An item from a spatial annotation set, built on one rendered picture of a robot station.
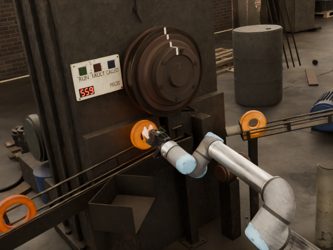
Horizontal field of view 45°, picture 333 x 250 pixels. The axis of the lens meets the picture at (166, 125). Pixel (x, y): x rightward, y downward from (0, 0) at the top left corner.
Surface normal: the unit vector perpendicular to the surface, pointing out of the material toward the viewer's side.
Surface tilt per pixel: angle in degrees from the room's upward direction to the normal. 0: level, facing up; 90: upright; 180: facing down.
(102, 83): 90
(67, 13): 90
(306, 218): 0
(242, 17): 90
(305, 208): 0
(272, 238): 82
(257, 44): 90
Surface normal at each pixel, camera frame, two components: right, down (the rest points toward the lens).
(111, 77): 0.60, 0.23
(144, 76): -0.45, 0.25
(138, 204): -0.12, -0.90
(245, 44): -0.63, 0.33
